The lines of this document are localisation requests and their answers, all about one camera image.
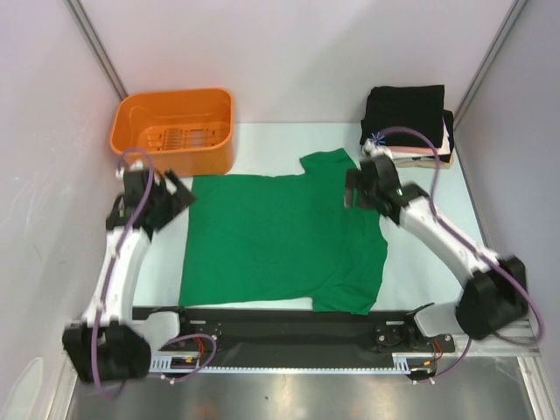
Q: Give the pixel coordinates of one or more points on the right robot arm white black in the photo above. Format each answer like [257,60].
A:
[494,288]

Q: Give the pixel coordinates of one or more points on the black folded t shirt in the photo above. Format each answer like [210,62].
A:
[418,108]

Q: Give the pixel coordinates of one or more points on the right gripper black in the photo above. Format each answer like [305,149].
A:
[361,189]

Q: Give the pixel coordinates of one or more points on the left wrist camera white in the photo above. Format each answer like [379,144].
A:
[372,148]

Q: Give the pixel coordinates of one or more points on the aluminium corner post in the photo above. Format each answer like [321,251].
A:
[499,40]
[94,42]

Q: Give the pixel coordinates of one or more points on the green t shirt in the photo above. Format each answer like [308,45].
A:
[269,238]

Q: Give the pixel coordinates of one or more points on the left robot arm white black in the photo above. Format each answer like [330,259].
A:
[105,344]

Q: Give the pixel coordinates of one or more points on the orange plastic basket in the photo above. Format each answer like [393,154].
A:
[188,131]

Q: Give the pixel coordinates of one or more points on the grey cable duct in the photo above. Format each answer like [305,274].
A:
[161,366]

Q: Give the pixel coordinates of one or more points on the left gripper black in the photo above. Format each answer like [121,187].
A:
[178,200]

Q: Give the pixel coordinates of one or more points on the aluminium corner post left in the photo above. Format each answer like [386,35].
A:
[94,42]

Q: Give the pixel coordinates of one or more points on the cream folded t shirt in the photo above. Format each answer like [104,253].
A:
[446,161]

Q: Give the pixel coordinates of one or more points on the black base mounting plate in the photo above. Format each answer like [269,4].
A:
[240,338]

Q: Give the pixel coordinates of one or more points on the aluminium frame rail front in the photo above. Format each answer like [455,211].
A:
[515,340]

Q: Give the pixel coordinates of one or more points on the aluminium corner post right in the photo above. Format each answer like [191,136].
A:
[499,40]

